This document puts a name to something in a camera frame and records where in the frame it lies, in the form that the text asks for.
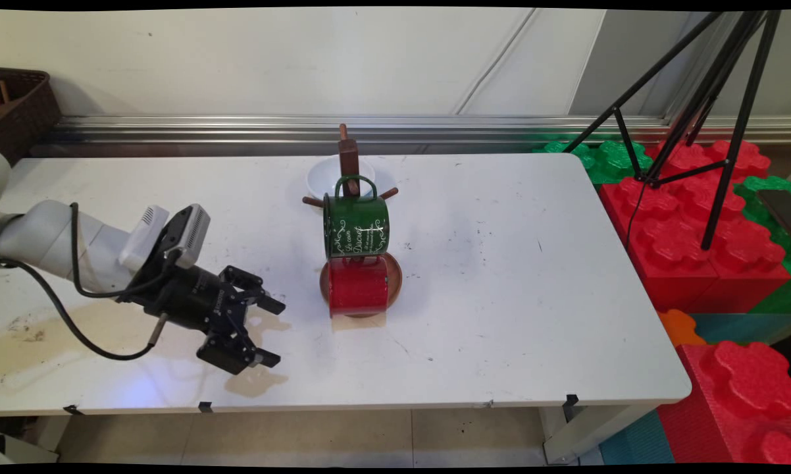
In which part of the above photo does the orange foam block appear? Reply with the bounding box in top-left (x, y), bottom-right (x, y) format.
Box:
top-left (657, 309), bottom-right (707, 348)

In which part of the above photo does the white table leg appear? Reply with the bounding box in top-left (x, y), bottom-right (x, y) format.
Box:
top-left (0, 415), bottom-right (70, 465)
top-left (540, 403), bottom-right (659, 465)

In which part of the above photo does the dark brown wicker basket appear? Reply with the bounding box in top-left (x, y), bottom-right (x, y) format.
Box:
top-left (0, 67), bottom-right (62, 165)

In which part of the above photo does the black tripod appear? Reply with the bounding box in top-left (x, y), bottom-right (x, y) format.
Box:
top-left (562, 10), bottom-right (783, 251)

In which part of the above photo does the teal foam block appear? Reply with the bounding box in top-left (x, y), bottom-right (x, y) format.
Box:
top-left (688, 313), bottom-right (791, 346)
top-left (598, 409), bottom-right (676, 465)

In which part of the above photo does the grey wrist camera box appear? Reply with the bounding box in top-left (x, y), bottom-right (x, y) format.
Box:
top-left (162, 204), bottom-right (211, 269)

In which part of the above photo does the red enamel mug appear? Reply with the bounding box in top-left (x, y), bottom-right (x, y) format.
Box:
top-left (327, 255), bottom-right (390, 319)

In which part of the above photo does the aluminium wall rail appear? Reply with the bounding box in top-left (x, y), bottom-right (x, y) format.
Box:
top-left (30, 115), bottom-right (791, 157)

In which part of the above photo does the white wall cable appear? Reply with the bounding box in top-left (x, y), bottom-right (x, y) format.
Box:
top-left (457, 9), bottom-right (536, 115)

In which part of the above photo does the small green foam block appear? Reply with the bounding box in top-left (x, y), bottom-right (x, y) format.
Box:
top-left (534, 137), bottom-right (653, 185)

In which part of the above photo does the brown wooden mug tree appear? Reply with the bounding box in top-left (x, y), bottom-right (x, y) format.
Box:
top-left (302, 123), bottom-right (403, 319)

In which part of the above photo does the white bowl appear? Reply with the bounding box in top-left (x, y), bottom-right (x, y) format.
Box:
top-left (307, 155), bottom-right (395, 205)

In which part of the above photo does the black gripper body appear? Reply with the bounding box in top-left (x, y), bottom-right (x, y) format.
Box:
top-left (129, 267), bottom-right (245, 333)

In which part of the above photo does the green enamel mug white lettering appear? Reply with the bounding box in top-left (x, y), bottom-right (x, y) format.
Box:
top-left (322, 174), bottom-right (391, 259)

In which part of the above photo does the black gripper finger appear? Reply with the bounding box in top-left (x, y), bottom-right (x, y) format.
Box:
top-left (219, 265), bottom-right (286, 315)
top-left (196, 329), bottom-right (281, 376)

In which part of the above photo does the large red foam block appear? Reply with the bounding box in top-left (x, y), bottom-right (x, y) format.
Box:
top-left (598, 140), bottom-right (791, 313)

